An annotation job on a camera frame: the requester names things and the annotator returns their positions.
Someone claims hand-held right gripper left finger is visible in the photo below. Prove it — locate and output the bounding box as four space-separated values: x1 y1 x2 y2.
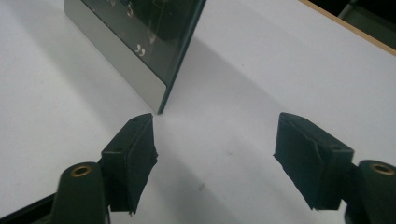
100 112 159 217

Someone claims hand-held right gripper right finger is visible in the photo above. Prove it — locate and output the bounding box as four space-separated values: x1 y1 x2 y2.
273 112 355 212

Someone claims black photo frame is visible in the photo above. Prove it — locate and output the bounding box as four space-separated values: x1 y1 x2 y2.
64 0 208 115

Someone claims white board sheet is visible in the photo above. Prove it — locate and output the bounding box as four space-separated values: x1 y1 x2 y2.
0 0 396 224

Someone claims wooden table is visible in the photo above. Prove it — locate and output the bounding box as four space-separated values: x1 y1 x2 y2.
298 0 396 58

